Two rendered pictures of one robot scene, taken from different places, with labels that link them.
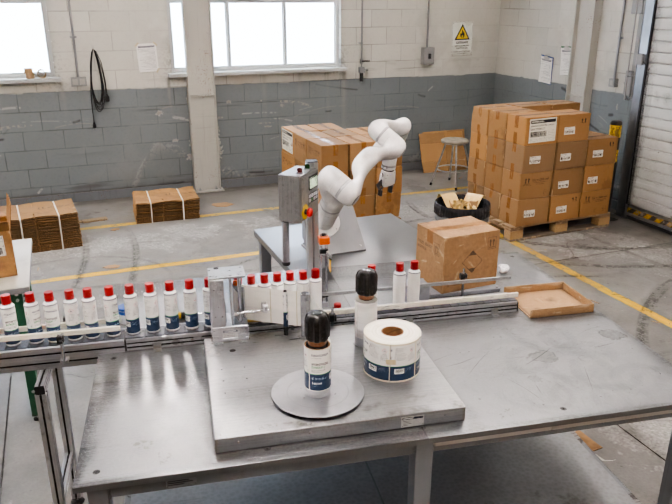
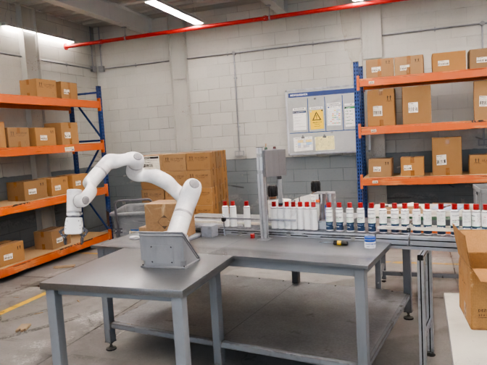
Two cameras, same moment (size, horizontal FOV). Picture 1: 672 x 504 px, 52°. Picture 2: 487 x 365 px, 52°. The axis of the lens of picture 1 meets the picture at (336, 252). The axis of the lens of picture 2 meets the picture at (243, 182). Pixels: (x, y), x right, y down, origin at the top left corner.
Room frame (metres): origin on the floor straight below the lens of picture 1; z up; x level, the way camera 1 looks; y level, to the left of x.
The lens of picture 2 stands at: (5.50, 2.35, 1.58)
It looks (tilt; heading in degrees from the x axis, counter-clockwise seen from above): 5 degrees down; 221
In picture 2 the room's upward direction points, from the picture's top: 3 degrees counter-clockwise
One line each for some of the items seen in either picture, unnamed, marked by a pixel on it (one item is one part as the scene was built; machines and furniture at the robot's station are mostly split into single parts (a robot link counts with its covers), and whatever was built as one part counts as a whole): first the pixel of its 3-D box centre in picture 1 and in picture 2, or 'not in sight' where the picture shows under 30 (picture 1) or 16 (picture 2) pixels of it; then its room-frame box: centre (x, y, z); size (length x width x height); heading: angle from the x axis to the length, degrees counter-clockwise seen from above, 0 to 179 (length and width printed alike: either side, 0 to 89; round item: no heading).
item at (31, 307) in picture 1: (33, 317); (427, 219); (2.37, 1.14, 0.98); 0.05 x 0.05 x 0.20
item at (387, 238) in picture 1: (353, 246); (150, 267); (3.65, -0.10, 0.81); 0.90 x 0.90 x 0.04; 22
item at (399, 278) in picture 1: (399, 285); (232, 214); (2.68, -0.27, 0.98); 0.05 x 0.05 x 0.20
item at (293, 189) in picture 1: (299, 194); (272, 162); (2.68, 0.15, 1.38); 0.17 x 0.10 x 0.19; 158
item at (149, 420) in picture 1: (365, 334); (259, 232); (2.55, -0.12, 0.82); 2.10 x 1.50 x 0.02; 103
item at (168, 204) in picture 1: (165, 204); not in sight; (6.94, 1.77, 0.11); 0.65 x 0.54 x 0.22; 109
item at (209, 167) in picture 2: not in sight; (186, 198); (0.48, -3.25, 0.70); 1.20 x 0.82 x 1.39; 117
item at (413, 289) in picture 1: (413, 283); (225, 214); (2.70, -0.33, 0.98); 0.05 x 0.05 x 0.20
